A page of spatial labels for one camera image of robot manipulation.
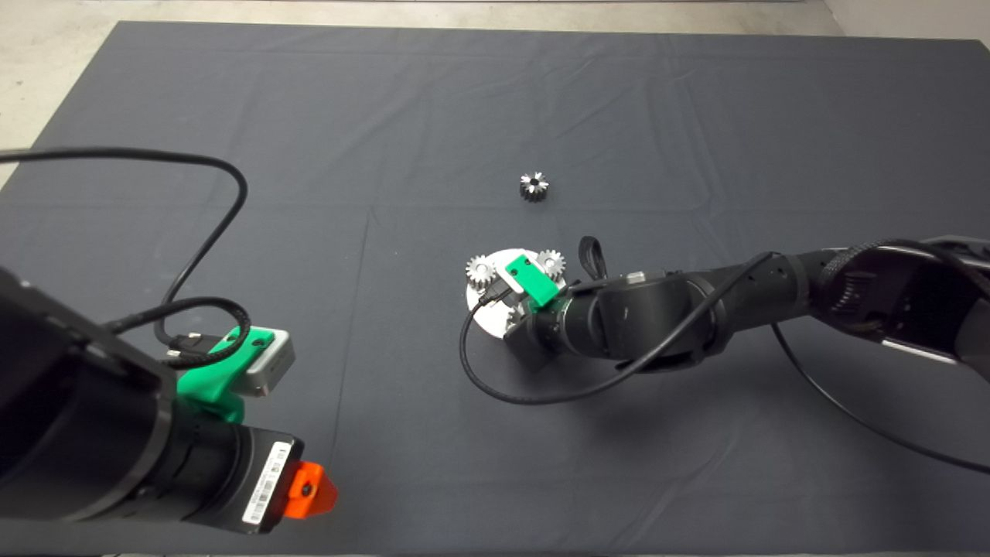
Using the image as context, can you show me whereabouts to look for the thin black left camera cable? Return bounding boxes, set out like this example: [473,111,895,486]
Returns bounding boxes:
[0,145,250,349]

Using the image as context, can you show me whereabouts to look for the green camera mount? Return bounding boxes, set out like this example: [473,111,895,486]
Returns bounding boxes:
[504,254,571,312]
[175,326,277,425]

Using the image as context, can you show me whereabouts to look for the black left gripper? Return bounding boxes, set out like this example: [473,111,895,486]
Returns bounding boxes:
[159,422,339,535]

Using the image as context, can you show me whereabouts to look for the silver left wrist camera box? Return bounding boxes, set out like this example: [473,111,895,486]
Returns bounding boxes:
[230,329,296,399]

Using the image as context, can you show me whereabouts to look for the thin black right camera cable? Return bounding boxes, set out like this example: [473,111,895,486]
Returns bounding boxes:
[459,249,990,474]

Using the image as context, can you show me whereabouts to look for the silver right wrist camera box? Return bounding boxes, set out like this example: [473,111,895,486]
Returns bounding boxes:
[496,248,542,295]

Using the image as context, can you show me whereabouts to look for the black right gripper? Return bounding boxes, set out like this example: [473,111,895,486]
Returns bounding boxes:
[504,298,581,373]

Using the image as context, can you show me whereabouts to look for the braided black left arm cable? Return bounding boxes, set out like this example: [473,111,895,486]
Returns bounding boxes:
[104,296,253,368]

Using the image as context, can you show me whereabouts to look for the dark grey table cloth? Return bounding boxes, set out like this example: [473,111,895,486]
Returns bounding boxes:
[0,22,990,555]

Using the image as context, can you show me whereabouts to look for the black strap loop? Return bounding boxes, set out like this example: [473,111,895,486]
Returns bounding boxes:
[579,236,609,279]

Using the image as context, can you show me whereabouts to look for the round metal plate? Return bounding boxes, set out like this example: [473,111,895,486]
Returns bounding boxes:
[465,248,568,341]

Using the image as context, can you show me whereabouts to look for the braided black arm cable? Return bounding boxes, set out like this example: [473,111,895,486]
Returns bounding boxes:
[104,296,253,368]
[820,240,990,291]

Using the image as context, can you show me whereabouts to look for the thin black camera cable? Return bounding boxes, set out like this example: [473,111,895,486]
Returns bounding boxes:
[0,145,250,349]
[459,249,990,474]

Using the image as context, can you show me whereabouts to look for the green right camera mount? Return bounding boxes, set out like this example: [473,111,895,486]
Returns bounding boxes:
[504,254,571,312]

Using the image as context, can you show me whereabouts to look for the braided black right arm cable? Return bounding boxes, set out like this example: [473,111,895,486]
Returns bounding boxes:
[820,240,990,291]

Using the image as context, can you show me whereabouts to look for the green left camera mount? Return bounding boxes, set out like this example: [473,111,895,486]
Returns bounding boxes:
[175,326,277,425]

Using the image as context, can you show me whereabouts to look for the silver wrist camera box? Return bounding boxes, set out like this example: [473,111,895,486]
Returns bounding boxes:
[230,329,296,399]
[496,248,542,295]

